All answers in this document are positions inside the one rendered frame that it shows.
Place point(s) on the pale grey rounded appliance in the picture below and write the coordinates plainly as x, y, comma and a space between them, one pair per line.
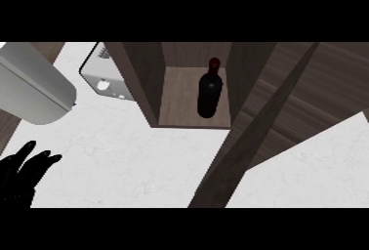
28, 88

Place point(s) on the dark red wine bottle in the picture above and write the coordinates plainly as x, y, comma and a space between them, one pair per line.
209, 94

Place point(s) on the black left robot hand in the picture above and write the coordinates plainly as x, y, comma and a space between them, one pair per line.
17, 182

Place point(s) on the brown wooden cabinet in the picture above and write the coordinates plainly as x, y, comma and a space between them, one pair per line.
181, 104

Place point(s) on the brown wooden cabinet door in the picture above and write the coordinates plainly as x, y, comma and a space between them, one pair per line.
249, 140

